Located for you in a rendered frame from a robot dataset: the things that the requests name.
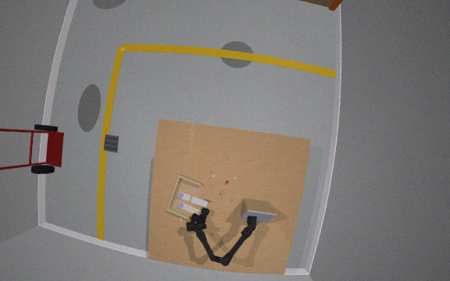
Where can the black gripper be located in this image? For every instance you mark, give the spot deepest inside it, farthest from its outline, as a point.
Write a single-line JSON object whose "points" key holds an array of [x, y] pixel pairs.
{"points": [[204, 213]]}

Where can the beige strip with blue dots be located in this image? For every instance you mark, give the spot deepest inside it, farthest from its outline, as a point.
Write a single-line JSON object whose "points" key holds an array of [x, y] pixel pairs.
{"points": [[195, 210]]}

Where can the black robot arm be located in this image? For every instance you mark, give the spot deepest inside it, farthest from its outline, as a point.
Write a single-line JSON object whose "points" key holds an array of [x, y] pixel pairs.
{"points": [[225, 260]]}

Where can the light grey flat panel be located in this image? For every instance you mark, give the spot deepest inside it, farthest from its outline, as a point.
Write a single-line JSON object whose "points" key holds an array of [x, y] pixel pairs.
{"points": [[200, 202]]}

